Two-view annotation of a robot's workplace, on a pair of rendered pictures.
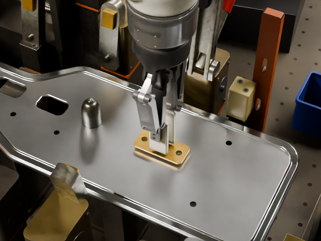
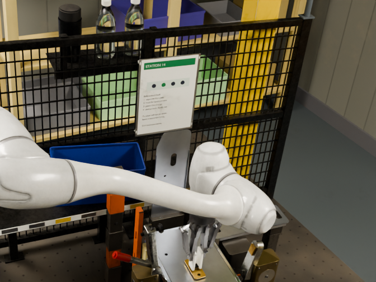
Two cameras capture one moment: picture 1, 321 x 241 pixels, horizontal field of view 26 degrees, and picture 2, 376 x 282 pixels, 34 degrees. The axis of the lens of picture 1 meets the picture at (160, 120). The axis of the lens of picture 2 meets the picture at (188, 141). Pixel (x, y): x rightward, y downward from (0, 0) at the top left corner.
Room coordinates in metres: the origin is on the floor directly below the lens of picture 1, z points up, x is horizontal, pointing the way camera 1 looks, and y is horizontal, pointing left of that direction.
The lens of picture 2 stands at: (1.82, 0.73, 2.36)
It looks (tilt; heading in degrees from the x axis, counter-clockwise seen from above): 33 degrees down; 216
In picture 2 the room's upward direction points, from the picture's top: 7 degrees clockwise
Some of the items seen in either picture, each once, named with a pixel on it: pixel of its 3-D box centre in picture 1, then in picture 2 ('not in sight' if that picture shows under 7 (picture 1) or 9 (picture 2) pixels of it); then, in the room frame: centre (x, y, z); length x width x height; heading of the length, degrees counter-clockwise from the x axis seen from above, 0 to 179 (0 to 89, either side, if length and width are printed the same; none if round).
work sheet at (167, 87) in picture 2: not in sight; (166, 94); (0.33, -0.45, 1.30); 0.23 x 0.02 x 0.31; 153
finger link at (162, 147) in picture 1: (158, 135); (199, 257); (0.67, 0.00, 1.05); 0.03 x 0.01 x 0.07; 63
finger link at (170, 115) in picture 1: (165, 125); (192, 259); (0.69, -0.01, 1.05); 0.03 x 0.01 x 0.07; 63
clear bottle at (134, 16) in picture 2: not in sight; (134, 26); (0.38, -0.57, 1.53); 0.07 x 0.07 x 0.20
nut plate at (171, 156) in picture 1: (161, 144); (194, 267); (0.68, 0.00, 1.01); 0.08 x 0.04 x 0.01; 63
